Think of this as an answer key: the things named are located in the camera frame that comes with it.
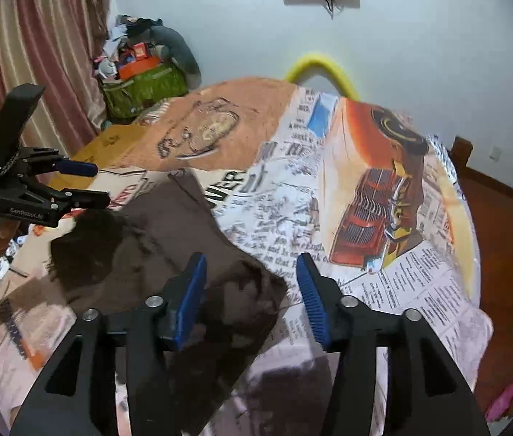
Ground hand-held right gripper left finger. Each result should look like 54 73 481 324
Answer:
10 253 208 436

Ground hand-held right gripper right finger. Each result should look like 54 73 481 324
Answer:
296 253 490 436

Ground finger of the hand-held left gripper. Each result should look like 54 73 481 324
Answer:
52 158 99 178
50 188 112 213

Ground brown pants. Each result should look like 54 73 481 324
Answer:
50 170 290 436

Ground pile of clothes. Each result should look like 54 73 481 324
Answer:
93 15 166 80

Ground person's left hand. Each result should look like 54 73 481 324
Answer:
0 219 29 261

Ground wooden lap board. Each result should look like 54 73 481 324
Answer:
71 125 149 178

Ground green patterned bag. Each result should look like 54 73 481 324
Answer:
101 64 190 124

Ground orange box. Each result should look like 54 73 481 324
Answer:
118 56 161 81

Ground striped red curtain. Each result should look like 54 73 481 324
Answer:
0 0 113 187

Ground pink cloth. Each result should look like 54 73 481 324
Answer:
485 381 513 424

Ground wooden bed post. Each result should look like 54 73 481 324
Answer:
448 135 474 170

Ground black screen cable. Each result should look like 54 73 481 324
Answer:
319 0 344 20

